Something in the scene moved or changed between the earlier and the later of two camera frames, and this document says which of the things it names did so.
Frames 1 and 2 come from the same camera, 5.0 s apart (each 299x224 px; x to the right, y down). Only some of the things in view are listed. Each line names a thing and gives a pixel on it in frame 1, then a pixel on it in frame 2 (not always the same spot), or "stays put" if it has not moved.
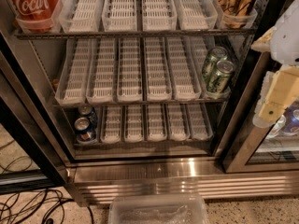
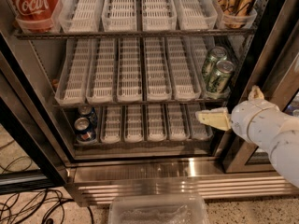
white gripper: x=286 y=37 -> x=242 y=119
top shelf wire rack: x=137 y=35 stays put
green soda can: x=214 y=55 stays put
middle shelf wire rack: x=142 y=105 stays put
